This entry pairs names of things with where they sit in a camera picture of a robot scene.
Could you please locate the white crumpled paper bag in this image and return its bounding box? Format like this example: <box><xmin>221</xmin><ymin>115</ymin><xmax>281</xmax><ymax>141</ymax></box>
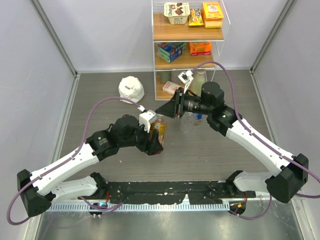
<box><xmin>118</xmin><ymin>76</ymin><xmax>145</xmax><ymax>103</ymax></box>

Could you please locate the orange yellow sponge pack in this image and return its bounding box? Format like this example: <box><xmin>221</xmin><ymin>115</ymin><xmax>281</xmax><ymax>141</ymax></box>
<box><xmin>202</xmin><ymin>2</ymin><xmax>224</xmax><ymax>29</ymax></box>

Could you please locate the blue green box pack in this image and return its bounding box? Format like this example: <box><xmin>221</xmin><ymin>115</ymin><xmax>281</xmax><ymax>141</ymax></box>
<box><xmin>157</xmin><ymin>42</ymin><xmax>186</xmax><ymax>64</ymax></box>

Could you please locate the white chocolate yogurt tub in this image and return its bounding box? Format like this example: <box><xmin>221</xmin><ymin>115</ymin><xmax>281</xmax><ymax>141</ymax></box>
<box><xmin>163</xmin><ymin>2</ymin><xmax>190</xmax><ymax>25</ymax></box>

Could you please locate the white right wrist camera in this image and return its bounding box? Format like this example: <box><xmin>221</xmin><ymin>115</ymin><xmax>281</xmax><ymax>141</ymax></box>
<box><xmin>178</xmin><ymin>69</ymin><xmax>194</xmax><ymax>94</ymax></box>

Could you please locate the clear plastic cup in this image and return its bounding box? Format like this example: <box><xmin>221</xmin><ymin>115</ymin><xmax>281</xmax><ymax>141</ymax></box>
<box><xmin>171</xmin><ymin>70</ymin><xmax>181</xmax><ymax>83</ymax></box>

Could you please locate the white wire wooden shelf rack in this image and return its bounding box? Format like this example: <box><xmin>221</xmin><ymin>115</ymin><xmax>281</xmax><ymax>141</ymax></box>
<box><xmin>151</xmin><ymin>0</ymin><xmax>231</xmax><ymax>101</ymax></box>

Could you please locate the clear Pepsi bottle blue label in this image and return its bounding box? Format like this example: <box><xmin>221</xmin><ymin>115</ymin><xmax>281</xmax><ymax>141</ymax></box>
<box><xmin>194</xmin><ymin>113</ymin><xmax>203</xmax><ymax>126</ymax></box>

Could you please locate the small clear bottle blue cap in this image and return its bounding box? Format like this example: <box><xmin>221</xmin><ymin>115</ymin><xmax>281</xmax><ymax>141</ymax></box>
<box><xmin>180</xmin><ymin>112</ymin><xmax>195</xmax><ymax>134</ymax></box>

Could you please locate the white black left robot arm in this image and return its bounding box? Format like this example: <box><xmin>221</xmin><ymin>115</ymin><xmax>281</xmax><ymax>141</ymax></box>
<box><xmin>17</xmin><ymin>110</ymin><xmax>163</xmax><ymax>217</ymax></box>

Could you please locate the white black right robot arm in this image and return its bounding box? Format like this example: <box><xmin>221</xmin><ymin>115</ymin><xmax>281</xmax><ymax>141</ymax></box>
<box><xmin>155</xmin><ymin>81</ymin><xmax>309</xmax><ymax>203</ymax></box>

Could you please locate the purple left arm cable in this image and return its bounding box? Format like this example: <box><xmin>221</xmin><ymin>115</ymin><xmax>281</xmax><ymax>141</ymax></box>
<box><xmin>6</xmin><ymin>96</ymin><xmax>146</xmax><ymax>226</ymax></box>

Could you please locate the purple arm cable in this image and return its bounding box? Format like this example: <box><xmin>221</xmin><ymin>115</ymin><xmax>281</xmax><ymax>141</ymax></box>
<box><xmin>191</xmin><ymin>61</ymin><xmax>320</xmax><ymax>220</ymax></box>
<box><xmin>6</xmin><ymin>96</ymin><xmax>146</xmax><ymax>226</ymax></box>

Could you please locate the orange cracker box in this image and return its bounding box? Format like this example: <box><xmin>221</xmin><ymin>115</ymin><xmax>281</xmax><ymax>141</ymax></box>
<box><xmin>189</xmin><ymin>41</ymin><xmax>212</xmax><ymax>56</ymax></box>

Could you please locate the white red tissue box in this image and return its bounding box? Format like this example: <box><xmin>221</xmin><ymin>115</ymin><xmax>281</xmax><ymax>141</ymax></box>
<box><xmin>162</xmin><ymin>81</ymin><xmax>182</xmax><ymax>96</ymax></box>

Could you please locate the pale green cup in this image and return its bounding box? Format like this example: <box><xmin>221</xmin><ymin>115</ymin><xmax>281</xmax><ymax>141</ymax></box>
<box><xmin>159</xmin><ymin>70</ymin><xmax>172</xmax><ymax>84</ymax></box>

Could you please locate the slotted grey cable duct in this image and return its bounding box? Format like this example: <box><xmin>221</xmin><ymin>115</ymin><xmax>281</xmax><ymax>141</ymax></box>
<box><xmin>47</xmin><ymin>201</ymin><xmax>230</xmax><ymax>213</ymax></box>

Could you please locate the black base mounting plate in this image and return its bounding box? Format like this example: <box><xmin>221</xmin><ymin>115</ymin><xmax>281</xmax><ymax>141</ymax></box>
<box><xmin>77</xmin><ymin>180</ymin><xmax>256</xmax><ymax>206</ymax></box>

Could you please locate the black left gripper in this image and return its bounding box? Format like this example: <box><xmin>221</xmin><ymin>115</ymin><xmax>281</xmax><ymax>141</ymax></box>
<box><xmin>119</xmin><ymin>119</ymin><xmax>163</xmax><ymax>155</ymax></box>

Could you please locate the amber drink bottle red label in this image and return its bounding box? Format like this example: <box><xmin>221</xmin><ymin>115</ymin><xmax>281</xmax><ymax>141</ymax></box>
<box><xmin>150</xmin><ymin>114</ymin><xmax>167</xmax><ymax>145</ymax></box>

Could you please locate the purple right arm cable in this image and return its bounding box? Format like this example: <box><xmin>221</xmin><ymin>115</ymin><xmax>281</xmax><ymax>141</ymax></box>
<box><xmin>191</xmin><ymin>61</ymin><xmax>320</xmax><ymax>220</ymax></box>

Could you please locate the white green bottle on shelf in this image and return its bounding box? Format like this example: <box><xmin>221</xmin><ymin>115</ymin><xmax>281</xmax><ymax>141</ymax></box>
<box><xmin>190</xmin><ymin>69</ymin><xmax>207</xmax><ymax>96</ymax></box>

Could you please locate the yellow candy bag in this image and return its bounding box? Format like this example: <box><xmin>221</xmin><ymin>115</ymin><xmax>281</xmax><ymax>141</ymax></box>
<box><xmin>188</xmin><ymin>8</ymin><xmax>204</xmax><ymax>27</ymax></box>

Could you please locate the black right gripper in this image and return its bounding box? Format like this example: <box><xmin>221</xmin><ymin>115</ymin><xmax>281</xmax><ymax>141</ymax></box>
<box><xmin>156</xmin><ymin>86</ymin><xmax>213</xmax><ymax>118</ymax></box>

